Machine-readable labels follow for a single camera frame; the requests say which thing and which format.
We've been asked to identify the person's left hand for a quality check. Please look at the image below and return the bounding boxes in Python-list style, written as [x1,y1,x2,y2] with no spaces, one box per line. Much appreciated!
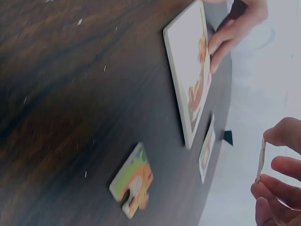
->
[202,0,269,74]

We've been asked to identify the person's right hand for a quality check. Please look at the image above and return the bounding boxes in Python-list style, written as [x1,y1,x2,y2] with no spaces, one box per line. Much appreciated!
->
[251,117,301,226]

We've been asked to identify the white wooden puzzle board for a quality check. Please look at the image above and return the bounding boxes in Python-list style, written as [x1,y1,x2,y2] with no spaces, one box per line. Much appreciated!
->
[162,0,213,150]

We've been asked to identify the thin wooden puzzle piece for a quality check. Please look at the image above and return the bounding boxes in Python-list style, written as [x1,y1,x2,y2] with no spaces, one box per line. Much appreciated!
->
[255,136,268,185]

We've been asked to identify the white-edged orange puzzle piece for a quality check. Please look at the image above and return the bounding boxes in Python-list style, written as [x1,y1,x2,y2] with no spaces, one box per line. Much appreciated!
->
[198,114,216,184]

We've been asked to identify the green and orange puzzle piece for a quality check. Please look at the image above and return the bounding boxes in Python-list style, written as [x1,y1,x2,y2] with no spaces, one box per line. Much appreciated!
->
[109,141,154,220]

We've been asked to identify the small black bracket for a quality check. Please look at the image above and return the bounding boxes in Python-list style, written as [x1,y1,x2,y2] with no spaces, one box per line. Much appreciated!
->
[222,130,234,146]

